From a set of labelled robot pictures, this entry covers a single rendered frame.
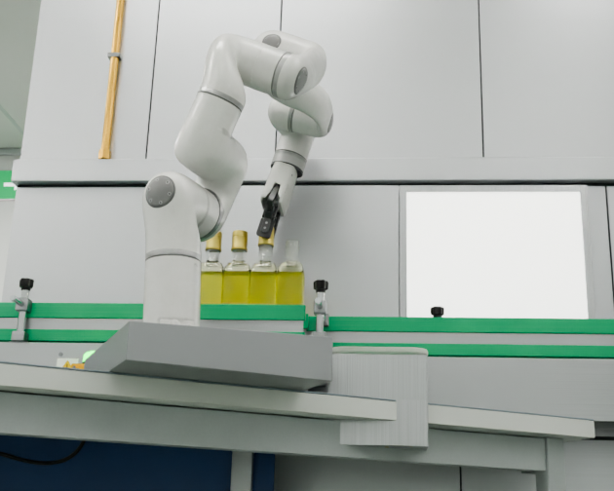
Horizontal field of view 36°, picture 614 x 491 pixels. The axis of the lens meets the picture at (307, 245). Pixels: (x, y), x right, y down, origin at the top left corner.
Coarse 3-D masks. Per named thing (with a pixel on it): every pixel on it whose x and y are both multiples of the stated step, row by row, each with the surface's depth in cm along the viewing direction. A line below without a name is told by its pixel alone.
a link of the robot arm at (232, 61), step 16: (224, 48) 164; (240, 48) 168; (256, 48) 168; (272, 48) 168; (208, 64) 164; (224, 64) 162; (240, 64) 168; (256, 64) 167; (272, 64) 166; (208, 80) 162; (224, 80) 162; (240, 80) 164; (256, 80) 168; (272, 80) 166; (224, 96) 161; (240, 96) 163
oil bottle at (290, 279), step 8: (280, 264) 201; (288, 264) 200; (296, 264) 200; (280, 272) 199; (288, 272) 199; (296, 272) 199; (280, 280) 199; (288, 280) 199; (296, 280) 198; (304, 280) 202; (280, 288) 198; (288, 288) 198; (296, 288) 198; (304, 288) 202; (280, 296) 198; (288, 296) 197; (296, 296) 197; (280, 304) 197; (288, 304) 197; (296, 304) 197
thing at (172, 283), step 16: (160, 256) 155; (176, 256) 155; (160, 272) 155; (176, 272) 155; (192, 272) 156; (144, 288) 157; (160, 288) 154; (176, 288) 154; (192, 288) 155; (144, 304) 155; (160, 304) 153; (176, 304) 153; (192, 304) 155; (144, 320) 154; (160, 320) 152; (176, 320) 148; (192, 320) 154
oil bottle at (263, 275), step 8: (256, 264) 201; (264, 264) 200; (272, 264) 201; (256, 272) 200; (264, 272) 200; (272, 272) 200; (256, 280) 199; (264, 280) 199; (272, 280) 199; (256, 288) 199; (264, 288) 199; (272, 288) 198; (256, 296) 198; (264, 296) 198; (272, 296) 198; (264, 304) 198; (272, 304) 197
